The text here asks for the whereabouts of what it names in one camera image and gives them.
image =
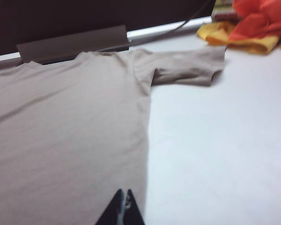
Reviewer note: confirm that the orange cloth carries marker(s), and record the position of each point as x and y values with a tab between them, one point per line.
260	21

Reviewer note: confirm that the grey partition bracket plate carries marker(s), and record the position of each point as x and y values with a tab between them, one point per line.
72	44

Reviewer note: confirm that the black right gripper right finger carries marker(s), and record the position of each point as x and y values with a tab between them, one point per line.
137	213

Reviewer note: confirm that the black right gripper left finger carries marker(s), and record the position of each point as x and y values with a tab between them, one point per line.
112	211

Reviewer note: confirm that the beige T-shirt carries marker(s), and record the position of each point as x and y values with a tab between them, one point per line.
68	122

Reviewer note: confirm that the yellow cloth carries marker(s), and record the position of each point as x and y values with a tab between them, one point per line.
253	44

